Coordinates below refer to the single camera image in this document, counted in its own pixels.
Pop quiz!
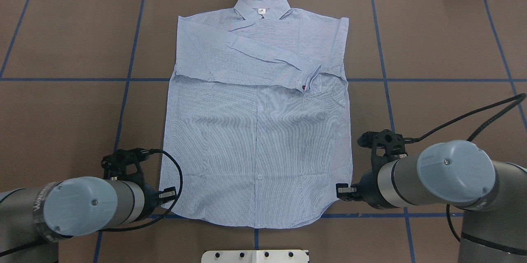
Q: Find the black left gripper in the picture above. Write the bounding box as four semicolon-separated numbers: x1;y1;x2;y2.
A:
142;185;178;219

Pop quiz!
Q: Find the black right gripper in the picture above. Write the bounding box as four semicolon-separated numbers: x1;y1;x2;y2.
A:
336;172;389;210

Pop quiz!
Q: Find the blue striped button shirt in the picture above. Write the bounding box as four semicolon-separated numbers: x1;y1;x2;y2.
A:
159;0;352;229

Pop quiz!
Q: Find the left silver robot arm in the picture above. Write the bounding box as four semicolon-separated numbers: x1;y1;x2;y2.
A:
0;177;181;263

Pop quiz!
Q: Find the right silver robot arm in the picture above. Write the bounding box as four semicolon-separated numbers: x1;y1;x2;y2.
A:
336;140;527;263

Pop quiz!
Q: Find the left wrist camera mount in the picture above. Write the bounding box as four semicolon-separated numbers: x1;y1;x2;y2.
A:
100;147;150;188

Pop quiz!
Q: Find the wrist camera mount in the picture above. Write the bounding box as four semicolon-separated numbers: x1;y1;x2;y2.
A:
100;147;150;188
357;129;415;173

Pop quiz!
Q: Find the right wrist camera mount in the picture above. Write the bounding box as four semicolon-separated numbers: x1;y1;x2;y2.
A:
357;129;415;173

